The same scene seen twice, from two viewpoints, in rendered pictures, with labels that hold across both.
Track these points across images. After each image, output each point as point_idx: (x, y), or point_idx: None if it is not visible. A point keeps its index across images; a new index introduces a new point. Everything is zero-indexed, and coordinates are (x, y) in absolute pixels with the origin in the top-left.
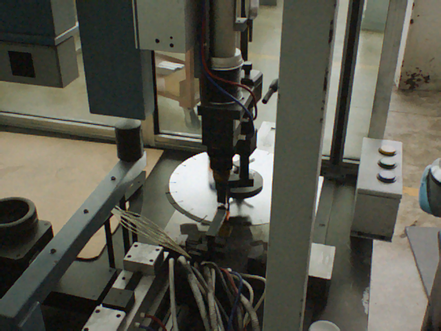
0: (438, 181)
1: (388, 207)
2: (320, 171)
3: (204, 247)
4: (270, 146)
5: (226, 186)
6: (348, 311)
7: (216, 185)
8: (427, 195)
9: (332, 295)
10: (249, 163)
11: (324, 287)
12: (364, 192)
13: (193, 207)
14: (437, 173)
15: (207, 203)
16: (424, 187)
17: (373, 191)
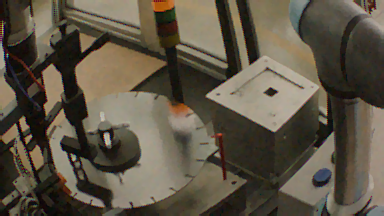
0: (326, 203)
1: (303, 215)
2: (323, 139)
3: (47, 200)
4: (238, 97)
5: (49, 152)
6: None
7: (61, 146)
8: (321, 214)
9: None
10: (82, 133)
11: None
12: (284, 195)
13: (53, 160)
14: (330, 194)
15: (65, 162)
16: (322, 205)
17: (291, 196)
